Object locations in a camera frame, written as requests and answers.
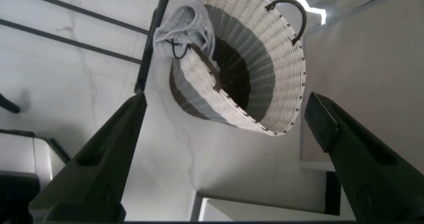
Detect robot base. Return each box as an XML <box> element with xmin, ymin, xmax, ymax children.
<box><xmin>0</xmin><ymin>128</ymin><xmax>342</xmax><ymax>223</ymax></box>

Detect black clothes rack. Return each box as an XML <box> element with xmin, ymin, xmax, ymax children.
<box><xmin>0</xmin><ymin>0</ymin><xmax>175</xmax><ymax>114</ymax></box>

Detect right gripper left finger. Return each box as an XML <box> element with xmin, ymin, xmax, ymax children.
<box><xmin>28</xmin><ymin>92</ymin><xmax>148</xmax><ymax>223</ymax></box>

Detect pale grey shorts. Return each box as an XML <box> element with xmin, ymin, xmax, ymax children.
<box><xmin>152</xmin><ymin>1</ymin><xmax>218</xmax><ymax>64</ymax></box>

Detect white laundry basket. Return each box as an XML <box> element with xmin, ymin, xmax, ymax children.
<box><xmin>168</xmin><ymin>0</ymin><xmax>307</xmax><ymax>137</ymax></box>

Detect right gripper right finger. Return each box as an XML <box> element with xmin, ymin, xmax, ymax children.
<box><xmin>304</xmin><ymin>91</ymin><xmax>424</xmax><ymax>223</ymax></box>

